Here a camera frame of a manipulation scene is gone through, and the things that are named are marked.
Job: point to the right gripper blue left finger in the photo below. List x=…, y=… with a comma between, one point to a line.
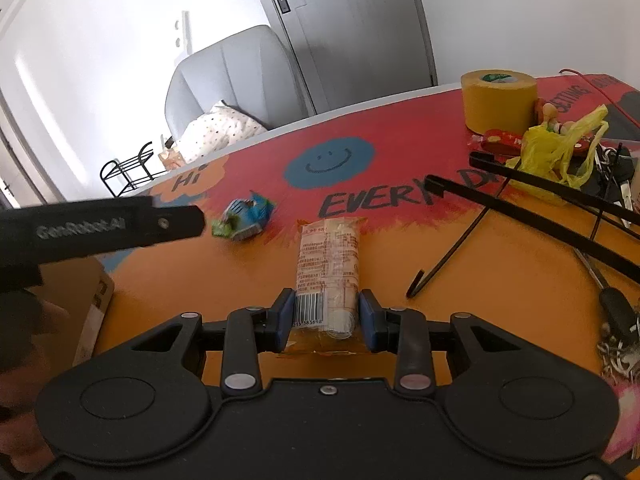
x=280, y=320

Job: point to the small green blue snack packet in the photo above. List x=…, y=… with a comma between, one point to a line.
x=244, y=219

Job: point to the yellow tape roll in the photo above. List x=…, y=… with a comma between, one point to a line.
x=498, y=99

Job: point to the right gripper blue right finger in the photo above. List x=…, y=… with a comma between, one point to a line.
x=371, y=320

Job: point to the beige cracker pack with barcode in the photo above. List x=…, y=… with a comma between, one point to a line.
x=327, y=276

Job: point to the white dotted pillow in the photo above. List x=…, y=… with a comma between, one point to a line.
x=220, y=127

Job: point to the white perforated board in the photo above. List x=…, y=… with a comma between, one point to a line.
x=182, y=33

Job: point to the black shoe rack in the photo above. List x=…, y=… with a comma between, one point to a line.
x=121, y=177

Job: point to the grey armchair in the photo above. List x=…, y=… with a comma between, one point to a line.
x=250, y=71

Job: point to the hand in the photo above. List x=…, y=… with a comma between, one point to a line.
x=21, y=440

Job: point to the yellow plastic bag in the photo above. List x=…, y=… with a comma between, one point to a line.
x=548, y=148

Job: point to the brown cardboard box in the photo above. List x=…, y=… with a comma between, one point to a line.
x=82, y=287

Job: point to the bunch of keys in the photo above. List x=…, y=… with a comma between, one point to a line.
x=619, y=345

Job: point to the grey door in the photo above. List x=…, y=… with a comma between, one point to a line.
x=352, y=51

